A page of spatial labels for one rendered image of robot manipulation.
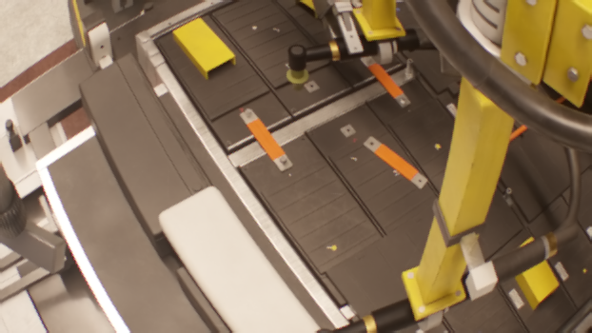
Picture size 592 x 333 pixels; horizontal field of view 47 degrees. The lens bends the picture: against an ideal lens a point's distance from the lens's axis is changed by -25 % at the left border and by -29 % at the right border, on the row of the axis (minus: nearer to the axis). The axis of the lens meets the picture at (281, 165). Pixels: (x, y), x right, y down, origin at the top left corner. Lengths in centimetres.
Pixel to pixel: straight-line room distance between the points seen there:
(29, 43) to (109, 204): 195
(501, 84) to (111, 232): 119
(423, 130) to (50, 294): 94
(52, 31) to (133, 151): 198
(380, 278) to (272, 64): 53
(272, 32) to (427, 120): 39
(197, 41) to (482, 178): 112
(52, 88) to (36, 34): 150
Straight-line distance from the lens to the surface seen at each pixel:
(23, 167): 202
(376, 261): 159
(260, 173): 170
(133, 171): 160
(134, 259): 164
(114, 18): 300
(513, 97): 60
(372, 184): 168
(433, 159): 172
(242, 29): 192
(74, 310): 186
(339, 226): 163
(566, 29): 60
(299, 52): 158
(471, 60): 59
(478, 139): 78
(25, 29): 364
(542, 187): 174
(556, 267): 167
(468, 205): 89
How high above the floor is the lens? 242
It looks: 57 degrees down
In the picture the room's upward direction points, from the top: 2 degrees counter-clockwise
